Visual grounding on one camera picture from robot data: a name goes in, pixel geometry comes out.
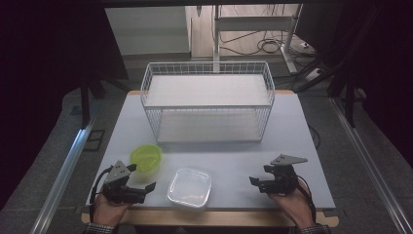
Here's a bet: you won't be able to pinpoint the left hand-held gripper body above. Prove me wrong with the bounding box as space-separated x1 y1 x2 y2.
102 160 147 206

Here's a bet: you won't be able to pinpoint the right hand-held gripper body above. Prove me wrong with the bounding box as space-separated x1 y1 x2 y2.
259 153 309 196

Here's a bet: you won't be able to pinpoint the green plastic bowl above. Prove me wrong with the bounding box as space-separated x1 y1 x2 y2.
130 143 164 175

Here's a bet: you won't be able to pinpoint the white square plastic container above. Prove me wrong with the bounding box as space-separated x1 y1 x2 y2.
166 167 212 209

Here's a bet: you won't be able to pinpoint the white wire basket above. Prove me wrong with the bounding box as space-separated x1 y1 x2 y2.
140 60 276 144

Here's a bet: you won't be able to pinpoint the person's left hand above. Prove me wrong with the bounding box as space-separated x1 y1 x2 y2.
93 191 132 227

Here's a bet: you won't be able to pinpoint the person's right hand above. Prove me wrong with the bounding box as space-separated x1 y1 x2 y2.
268 179 317 229

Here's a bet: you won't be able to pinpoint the black metal stand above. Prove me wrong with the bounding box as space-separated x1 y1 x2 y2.
294 48 368 129
78 72 131 129

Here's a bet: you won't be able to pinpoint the white power strip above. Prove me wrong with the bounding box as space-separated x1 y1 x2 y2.
304 67 323 83

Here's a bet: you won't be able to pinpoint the white cabinet panel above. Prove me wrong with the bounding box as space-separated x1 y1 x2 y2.
104 6 191 57

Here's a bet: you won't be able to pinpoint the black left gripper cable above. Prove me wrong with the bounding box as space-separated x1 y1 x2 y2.
89 167 114 224

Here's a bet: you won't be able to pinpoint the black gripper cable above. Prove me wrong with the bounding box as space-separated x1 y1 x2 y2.
89 167 114 224
296 175 318 224

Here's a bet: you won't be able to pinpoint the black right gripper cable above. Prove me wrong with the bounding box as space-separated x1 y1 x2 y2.
296 175 318 224

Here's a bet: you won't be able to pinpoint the black floor frame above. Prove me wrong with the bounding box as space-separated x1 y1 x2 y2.
82 129 106 152

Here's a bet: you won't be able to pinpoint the thin black cable loop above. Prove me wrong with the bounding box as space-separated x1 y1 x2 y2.
307 124 322 151

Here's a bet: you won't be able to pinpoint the aluminium rail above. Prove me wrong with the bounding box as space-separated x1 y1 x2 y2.
328 97 413 234
29 117 97 234

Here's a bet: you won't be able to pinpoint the black cables on floor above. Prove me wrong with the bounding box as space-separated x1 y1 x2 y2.
219 29 315 58

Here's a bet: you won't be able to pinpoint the white metal desk frame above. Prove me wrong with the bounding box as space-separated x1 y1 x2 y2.
211 3 304 75

